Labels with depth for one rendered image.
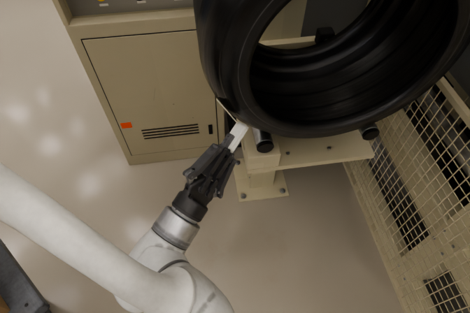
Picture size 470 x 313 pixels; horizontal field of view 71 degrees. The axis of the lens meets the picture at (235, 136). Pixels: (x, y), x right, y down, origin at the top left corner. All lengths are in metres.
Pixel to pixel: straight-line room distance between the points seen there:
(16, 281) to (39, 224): 0.59
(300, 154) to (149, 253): 0.49
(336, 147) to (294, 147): 0.12
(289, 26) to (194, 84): 0.58
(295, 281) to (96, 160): 1.24
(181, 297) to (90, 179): 1.47
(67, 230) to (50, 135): 1.77
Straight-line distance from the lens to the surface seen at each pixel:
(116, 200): 1.88
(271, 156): 0.88
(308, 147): 0.98
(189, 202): 0.71
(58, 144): 2.22
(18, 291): 1.11
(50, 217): 0.54
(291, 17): 1.05
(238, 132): 0.75
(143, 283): 0.55
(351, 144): 1.02
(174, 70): 1.43
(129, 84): 1.49
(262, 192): 1.79
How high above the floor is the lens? 1.58
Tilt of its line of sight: 52 degrees down
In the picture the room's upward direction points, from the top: straight up
